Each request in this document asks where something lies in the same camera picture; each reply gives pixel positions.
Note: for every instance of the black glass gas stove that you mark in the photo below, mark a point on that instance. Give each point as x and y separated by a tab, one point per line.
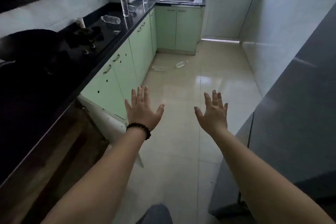
105	37

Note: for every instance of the black burner grate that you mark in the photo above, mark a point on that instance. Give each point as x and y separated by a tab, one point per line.
84	34

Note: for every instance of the black wok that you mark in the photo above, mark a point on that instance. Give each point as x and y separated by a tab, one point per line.
26	45

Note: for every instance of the person's left forearm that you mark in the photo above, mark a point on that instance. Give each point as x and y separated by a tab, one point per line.
105	179

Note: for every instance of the small white container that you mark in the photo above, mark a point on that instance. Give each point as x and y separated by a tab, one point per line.
81	23

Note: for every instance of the person's right forearm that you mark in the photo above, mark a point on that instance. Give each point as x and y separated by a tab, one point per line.
249	174

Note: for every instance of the gray refrigerator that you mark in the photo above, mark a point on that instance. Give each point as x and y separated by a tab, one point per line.
288	126

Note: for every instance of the right cupboard door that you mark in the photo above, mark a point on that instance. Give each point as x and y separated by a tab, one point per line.
123	69

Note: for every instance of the green cabinet with wooden interior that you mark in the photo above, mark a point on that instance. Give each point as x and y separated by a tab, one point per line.
105	122

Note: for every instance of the silver door threshold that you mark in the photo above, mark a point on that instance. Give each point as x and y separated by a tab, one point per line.
220	40

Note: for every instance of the white balcony door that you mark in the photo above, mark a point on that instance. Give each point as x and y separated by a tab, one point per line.
228	11

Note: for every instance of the person's blue jeans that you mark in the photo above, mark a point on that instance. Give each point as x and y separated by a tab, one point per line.
156	216

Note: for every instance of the person's right hand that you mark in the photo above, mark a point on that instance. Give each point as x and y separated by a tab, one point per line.
214	118

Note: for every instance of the person's left hand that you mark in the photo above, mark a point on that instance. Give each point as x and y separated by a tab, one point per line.
141	113

